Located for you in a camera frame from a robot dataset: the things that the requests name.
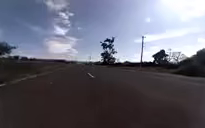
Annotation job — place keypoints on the distant thin pole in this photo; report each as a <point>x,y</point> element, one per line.
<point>90,59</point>

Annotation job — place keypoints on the tall slender tree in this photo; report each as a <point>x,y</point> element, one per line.
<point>108,50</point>

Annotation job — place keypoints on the reddish grey asphalt road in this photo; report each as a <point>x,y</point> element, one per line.
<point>100,100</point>

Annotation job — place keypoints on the utility pole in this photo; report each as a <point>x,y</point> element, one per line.
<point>142,50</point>

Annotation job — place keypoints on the grass verge with dirt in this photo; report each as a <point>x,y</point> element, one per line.
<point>150,68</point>

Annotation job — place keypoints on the dark bushes and trees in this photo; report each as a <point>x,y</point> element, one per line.
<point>190,63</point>

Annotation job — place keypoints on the dry grass verge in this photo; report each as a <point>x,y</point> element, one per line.
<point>10,70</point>

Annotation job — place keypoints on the broad low tree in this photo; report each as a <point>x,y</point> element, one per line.
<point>0,48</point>

